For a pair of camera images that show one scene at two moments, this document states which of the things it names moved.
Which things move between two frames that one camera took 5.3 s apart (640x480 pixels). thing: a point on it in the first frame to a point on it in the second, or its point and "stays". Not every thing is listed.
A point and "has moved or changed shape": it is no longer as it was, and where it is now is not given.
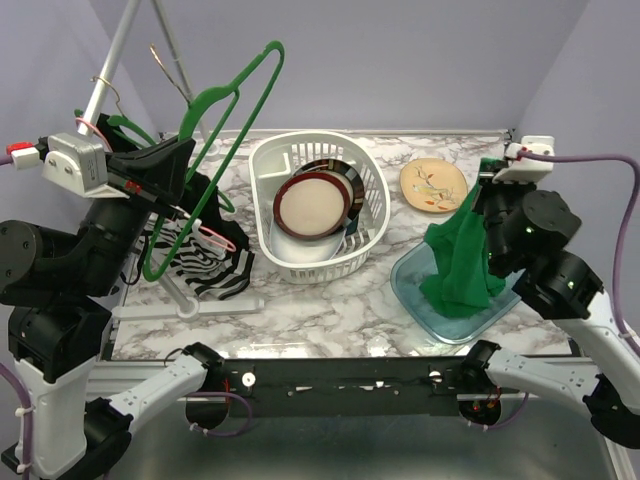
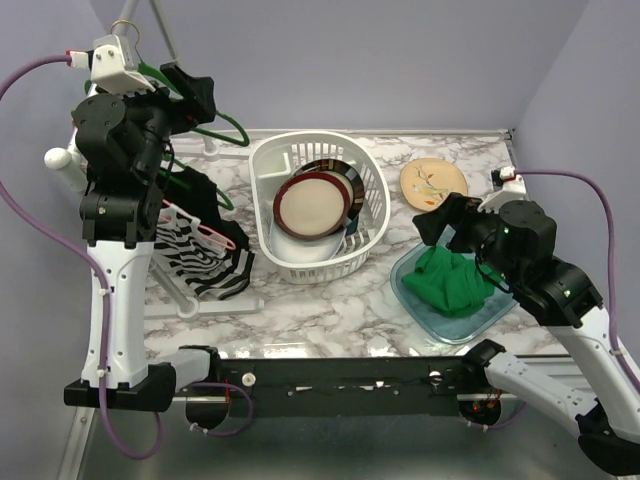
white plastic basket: x=273 y=156 stays
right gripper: x=484 y=190 to x=461 y=211
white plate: x=319 y=249 stays
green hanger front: x=187 y=125 to x=175 y=90
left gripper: x=146 y=173 to x=200 y=106
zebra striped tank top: x=201 y=259 stays
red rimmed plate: x=312 y=206 stays
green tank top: x=460 y=278 has moved or changed shape
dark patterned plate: x=353 y=181 stays
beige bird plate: x=433 y=185 stays
